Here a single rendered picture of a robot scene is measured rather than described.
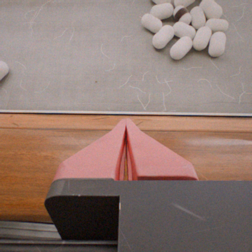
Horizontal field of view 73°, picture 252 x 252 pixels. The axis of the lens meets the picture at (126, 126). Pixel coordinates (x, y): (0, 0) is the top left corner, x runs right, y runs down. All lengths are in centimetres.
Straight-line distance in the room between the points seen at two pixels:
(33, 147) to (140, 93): 14
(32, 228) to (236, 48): 39
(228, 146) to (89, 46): 22
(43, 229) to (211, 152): 25
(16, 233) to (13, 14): 32
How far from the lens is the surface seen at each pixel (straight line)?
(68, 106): 23
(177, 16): 29
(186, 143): 19
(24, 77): 28
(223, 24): 29
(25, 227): 32
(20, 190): 21
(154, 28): 27
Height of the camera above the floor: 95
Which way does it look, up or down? 76 degrees down
